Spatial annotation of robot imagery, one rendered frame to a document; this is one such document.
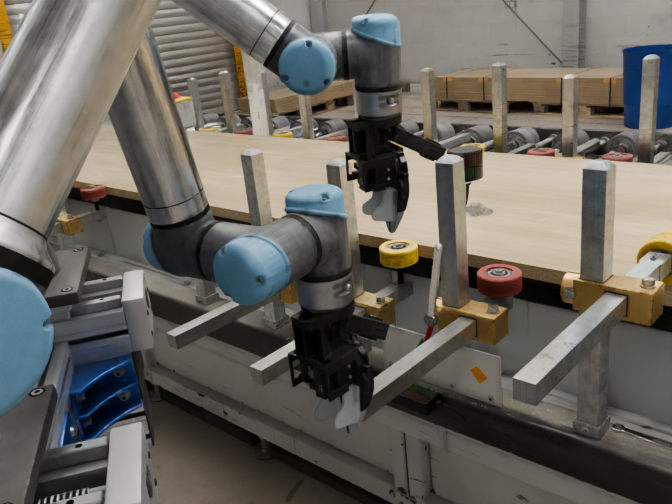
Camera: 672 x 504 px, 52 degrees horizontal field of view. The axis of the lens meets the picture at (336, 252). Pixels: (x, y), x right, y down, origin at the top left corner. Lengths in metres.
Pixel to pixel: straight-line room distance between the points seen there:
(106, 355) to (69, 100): 0.66
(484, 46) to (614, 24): 1.77
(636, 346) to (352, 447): 0.96
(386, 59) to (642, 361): 0.71
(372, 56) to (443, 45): 9.05
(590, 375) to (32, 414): 0.80
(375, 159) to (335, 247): 0.31
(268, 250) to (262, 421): 1.54
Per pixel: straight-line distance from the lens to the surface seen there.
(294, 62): 0.94
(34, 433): 0.73
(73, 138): 0.56
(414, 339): 1.30
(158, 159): 0.80
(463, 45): 9.93
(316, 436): 2.13
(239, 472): 2.35
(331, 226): 0.83
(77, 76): 0.56
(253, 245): 0.75
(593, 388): 1.16
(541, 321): 1.42
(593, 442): 1.20
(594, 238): 1.05
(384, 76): 1.09
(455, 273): 1.20
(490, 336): 1.20
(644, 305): 1.06
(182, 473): 2.41
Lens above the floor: 1.40
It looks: 20 degrees down
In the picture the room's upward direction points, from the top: 6 degrees counter-clockwise
